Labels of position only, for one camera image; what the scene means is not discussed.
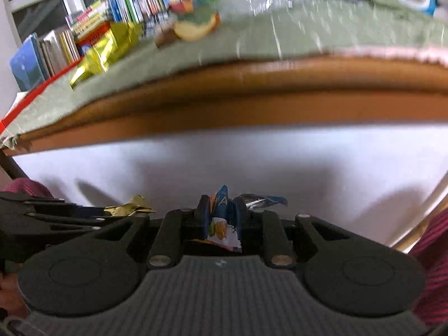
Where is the colourful snack wrapper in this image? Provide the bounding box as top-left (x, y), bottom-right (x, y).
top-left (201, 185), bottom-right (288, 252)

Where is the gold foil wrapper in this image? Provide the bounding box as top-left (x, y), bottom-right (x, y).
top-left (70, 22), bottom-right (143, 89)

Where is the upright books far left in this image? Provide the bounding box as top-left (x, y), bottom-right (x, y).
top-left (9, 28), bottom-right (80, 92)

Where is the stack of flat books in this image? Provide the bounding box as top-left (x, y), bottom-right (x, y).
top-left (70, 0), bottom-right (112, 40)

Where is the red tray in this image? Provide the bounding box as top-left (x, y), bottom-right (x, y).
top-left (1, 58), bottom-right (83, 133)

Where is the magenta knitted sleeve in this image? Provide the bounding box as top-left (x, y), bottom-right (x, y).
top-left (409, 209), bottom-right (448, 327)

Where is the green checked tablecloth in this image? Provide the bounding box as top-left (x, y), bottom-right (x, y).
top-left (1, 0), bottom-right (447, 149)

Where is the red crate left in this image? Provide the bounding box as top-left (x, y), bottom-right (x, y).
top-left (76, 21), bottom-right (111, 56)

